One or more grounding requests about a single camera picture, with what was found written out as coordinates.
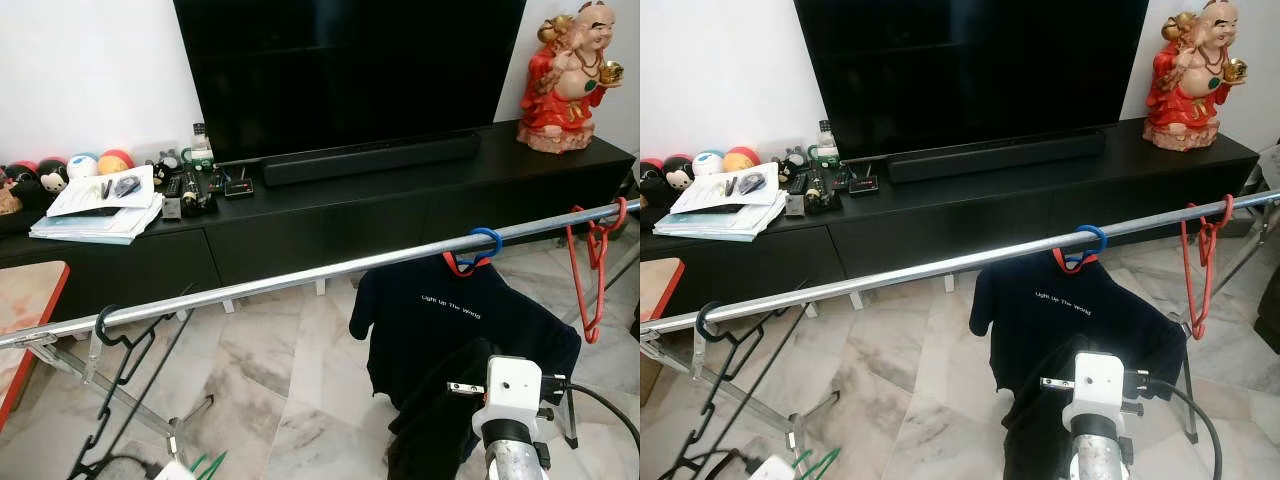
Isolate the black garment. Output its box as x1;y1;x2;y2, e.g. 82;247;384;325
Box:
385;338;501;480
1000;335;1091;480

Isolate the green clothes hanger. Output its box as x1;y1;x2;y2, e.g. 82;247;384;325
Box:
795;445;843;480
188;450;229;480

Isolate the blue and red clothes hanger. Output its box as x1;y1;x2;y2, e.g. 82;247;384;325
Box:
443;227;504;279
1050;224;1109;276

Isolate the black clothes hanger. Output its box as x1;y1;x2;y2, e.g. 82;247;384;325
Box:
660;300;811;480
68;303;196;480

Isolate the navy t-shirt white print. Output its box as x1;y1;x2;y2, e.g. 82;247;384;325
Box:
968;255;1188;401
349;258;583;421

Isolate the black tv console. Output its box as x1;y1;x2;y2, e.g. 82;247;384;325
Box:
640;118;1261;321
0;120;638;321

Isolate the silver clothes rack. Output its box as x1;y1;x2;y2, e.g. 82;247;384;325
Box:
0;197;641;480
640;188;1280;480

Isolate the dark sofa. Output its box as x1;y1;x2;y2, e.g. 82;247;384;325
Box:
1255;290;1280;356

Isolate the black soundbar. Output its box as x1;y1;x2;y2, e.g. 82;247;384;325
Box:
885;130;1108;185
260;132;483;188

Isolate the red black plush toy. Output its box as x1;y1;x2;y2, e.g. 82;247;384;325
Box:
0;160;41;216
640;158;666;211

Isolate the black mouse plush toy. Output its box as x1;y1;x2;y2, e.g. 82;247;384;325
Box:
660;155;698;193
35;158;71;196

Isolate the red laughing buddha statue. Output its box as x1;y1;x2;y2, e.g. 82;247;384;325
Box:
1143;0;1249;153
517;0;626;154

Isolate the white paper stack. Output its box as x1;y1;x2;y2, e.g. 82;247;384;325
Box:
652;162;791;243
28;163;166;246

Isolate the black remote control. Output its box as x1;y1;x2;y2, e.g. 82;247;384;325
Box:
785;170;849;216
160;172;223;219

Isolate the black television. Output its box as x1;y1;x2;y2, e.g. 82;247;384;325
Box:
173;0;528;166
795;0;1151;163

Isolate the clear bottle green label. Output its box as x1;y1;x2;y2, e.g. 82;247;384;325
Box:
810;120;843;169
185;122;217;171

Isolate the small panda figurine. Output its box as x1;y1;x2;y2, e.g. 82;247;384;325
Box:
148;148;183;189
775;146;809;186

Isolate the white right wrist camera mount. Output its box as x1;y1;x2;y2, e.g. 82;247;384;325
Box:
1060;350;1129;436
470;355;549;443

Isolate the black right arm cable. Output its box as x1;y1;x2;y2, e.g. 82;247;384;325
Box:
1125;370;1226;480
540;375;641;451

